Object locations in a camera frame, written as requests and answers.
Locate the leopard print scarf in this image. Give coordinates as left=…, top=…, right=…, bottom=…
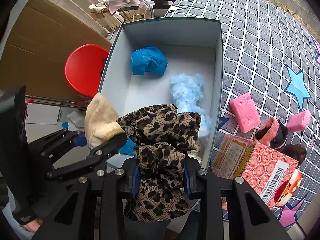
left=117, top=104, right=202, bottom=222

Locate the pink sponge with holes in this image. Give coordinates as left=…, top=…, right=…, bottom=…
left=229, top=92, right=261, bottom=133

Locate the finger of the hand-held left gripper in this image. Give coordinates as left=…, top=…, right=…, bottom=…
left=45, top=133, right=128, bottom=188
left=37, top=127, right=88, bottom=165

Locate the grey cardboard box white inside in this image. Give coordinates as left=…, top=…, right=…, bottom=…
left=97, top=17, right=224, bottom=170

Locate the light blue fluffy feather item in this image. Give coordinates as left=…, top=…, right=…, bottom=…
left=169, top=73, right=212, bottom=165

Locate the pink patterned tissue box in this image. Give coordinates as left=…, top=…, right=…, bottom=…
left=211, top=133, right=300, bottom=209

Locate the person's left hand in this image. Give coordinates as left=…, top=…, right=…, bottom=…
left=19, top=217, right=44, bottom=234

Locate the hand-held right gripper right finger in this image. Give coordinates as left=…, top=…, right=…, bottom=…
left=184, top=159, right=292, bottom=240

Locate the beige cloth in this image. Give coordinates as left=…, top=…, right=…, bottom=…
left=88, top=2, right=110, bottom=20

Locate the red plastic chair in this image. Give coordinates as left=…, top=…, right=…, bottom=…
left=64, top=44, right=110, bottom=98

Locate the metal rod frame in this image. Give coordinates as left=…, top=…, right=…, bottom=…
left=25, top=95, right=92, bottom=110

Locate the pink and black knit hat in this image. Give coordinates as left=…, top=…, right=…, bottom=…
left=254, top=117, right=289, bottom=150

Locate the brown cardboard sheet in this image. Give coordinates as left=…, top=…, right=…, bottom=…
left=0, top=0, right=113, bottom=100

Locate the blue cloth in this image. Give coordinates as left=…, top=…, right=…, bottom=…
left=119, top=137, right=137, bottom=155

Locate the blue plastic glove bundle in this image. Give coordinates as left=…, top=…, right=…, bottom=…
left=131, top=45, right=168, bottom=77

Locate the purple brown knit hat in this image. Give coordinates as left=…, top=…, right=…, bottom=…
left=281, top=144, right=307, bottom=163

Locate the gold wire rack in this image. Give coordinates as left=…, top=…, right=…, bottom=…
left=97, top=0, right=142, bottom=23

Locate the white goldfish tissue pack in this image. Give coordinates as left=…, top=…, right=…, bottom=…
left=274, top=169, right=304, bottom=208

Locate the beige knitted sock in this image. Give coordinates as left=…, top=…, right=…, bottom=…
left=84, top=92, right=125, bottom=148

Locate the grey checkered star bedsheet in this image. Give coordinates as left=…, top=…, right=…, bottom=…
left=164, top=0, right=320, bottom=230

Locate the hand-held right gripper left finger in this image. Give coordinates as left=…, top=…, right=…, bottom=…
left=32, top=160, right=140, bottom=240

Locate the white fluffy slipper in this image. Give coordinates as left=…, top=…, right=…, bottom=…
left=139, top=4, right=154, bottom=19

